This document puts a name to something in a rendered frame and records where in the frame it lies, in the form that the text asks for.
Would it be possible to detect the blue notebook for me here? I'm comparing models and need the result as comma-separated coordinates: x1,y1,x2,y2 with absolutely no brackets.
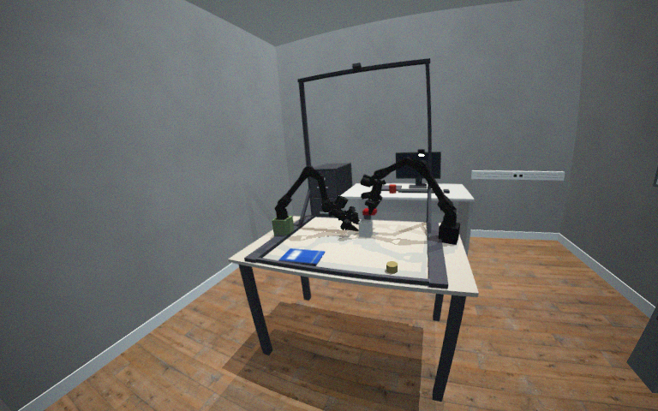
279,248,326,266

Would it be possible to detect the black metal overhead frame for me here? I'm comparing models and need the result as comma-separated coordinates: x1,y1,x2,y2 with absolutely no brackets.
297,58,432,233

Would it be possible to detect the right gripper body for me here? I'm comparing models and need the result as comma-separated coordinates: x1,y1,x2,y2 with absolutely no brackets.
338,211,358,230

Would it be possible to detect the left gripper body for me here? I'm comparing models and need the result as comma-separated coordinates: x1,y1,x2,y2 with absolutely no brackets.
365,189,382,207

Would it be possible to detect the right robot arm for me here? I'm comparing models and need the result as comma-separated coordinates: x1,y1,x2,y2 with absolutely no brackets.
275,166,355,220

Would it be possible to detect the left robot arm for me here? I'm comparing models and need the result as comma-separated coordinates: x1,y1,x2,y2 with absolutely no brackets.
361,157,457,228

